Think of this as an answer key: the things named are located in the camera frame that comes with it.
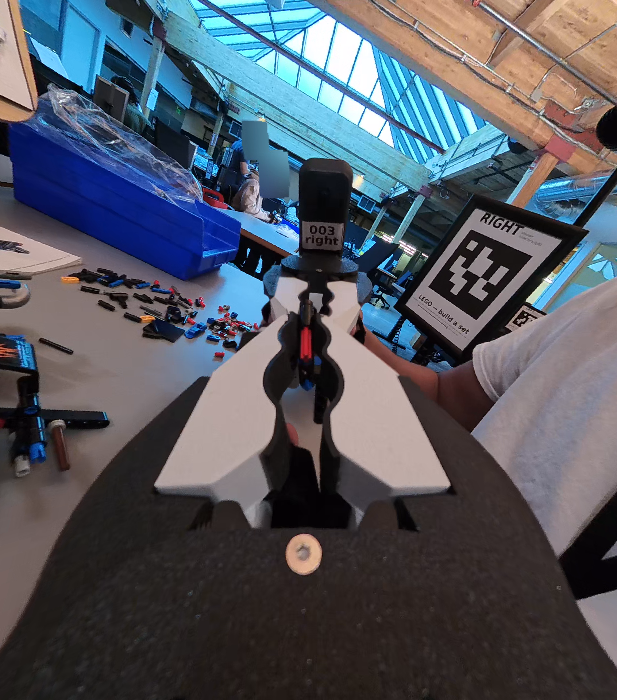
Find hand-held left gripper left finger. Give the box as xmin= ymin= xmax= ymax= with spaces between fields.
xmin=154 ymin=314 xmax=295 ymax=527

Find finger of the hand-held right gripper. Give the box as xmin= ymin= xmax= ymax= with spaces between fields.
xmin=318 ymin=275 xmax=365 ymax=335
xmin=270 ymin=275 xmax=313 ymax=330

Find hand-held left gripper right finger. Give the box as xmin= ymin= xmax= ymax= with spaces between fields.
xmin=315 ymin=316 xmax=452 ymax=516

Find black lego beam with pins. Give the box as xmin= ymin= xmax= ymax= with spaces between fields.
xmin=296 ymin=298 xmax=327 ymax=425

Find person's right forearm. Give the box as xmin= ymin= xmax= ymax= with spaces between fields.
xmin=361 ymin=327 xmax=496 ymax=433

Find pile of small colourful lego pieces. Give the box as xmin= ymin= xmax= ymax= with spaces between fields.
xmin=60 ymin=266 xmax=261 ymax=360

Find dark flat lego panel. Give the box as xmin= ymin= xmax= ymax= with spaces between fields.
xmin=142 ymin=319 xmax=185 ymax=343

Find background work table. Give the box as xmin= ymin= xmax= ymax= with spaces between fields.
xmin=234 ymin=209 xmax=301 ymax=259

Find black framed marker sign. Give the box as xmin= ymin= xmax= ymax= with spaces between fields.
xmin=394 ymin=193 xmax=590 ymax=369

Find small marker tag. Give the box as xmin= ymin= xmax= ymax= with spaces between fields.
xmin=504 ymin=305 xmax=548 ymax=334

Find stacked blue plastic bins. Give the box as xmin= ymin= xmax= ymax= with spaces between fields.
xmin=7 ymin=101 xmax=242 ymax=281

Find clear plastic bag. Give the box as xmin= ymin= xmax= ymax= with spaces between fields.
xmin=28 ymin=83 xmax=203 ymax=204

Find white instruction booklet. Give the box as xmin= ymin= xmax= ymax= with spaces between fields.
xmin=0 ymin=209 xmax=85 ymax=275

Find black harness strap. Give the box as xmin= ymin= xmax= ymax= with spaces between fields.
xmin=557 ymin=464 xmax=617 ymax=600

